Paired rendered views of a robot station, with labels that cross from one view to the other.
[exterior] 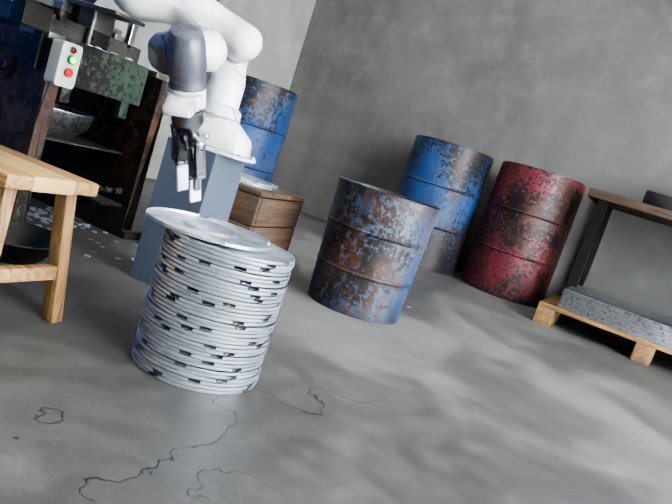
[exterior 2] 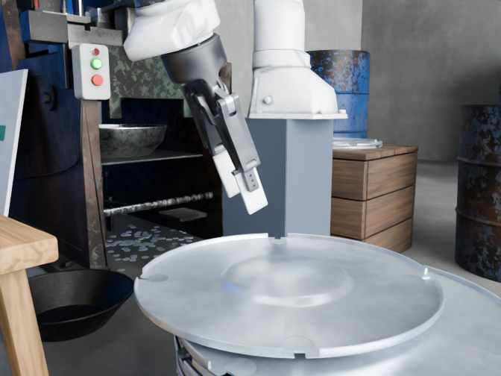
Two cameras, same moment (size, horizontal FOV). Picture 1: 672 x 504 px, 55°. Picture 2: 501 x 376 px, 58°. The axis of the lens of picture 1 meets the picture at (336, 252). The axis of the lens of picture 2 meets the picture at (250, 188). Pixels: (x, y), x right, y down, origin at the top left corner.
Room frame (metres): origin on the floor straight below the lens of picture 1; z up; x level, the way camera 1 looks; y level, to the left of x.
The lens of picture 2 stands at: (1.02, 0.16, 0.47)
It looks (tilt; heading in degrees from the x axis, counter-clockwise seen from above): 10 degrees down; 21
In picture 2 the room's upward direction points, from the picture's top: straight up
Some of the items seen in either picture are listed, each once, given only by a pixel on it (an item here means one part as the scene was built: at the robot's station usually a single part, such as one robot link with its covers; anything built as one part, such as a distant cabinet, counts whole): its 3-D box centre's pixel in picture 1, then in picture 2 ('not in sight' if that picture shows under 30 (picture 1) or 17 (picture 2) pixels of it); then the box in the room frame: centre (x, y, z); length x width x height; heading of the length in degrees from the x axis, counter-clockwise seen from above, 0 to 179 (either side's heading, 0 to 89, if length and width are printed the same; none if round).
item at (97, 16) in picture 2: (71, 8); (112, 20); (2.35, 1.17, 0.76); 0.15 x 0.09 x 0.05; 155
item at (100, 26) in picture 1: (102, 28); (140, 27); (2.27, 1.01, 0.72); 0.25 x 0.14 x 0.14; 65
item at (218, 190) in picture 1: (188, 217); (276, 215); (2.01, 0.48, 0.23); 0.18 x 0.18 x 0.45; 71
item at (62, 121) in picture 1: (43, 116); (118, 140); (2.35, 1.17, 0.36); 0.34 x 0.34 x 0.10
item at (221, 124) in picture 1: (225, 130); (294, 84); (2.00, 0.44, 0.52); 0.22 x 0.19 x 0.14; 71
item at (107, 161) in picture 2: (38, 129); (118, 155); (2.35, 1.18, 0.31); 0.43 x 0.42 x 0.01; 155
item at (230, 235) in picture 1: (210, 228); (285, 276); (1.44, 0.29, 0.31); 0.29 x 0.29 x 0.01
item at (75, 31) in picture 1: (65, 31); (113, 46); (2.35, 1.17, 0.68); 0.45 x 0.30 x 0.06; 155
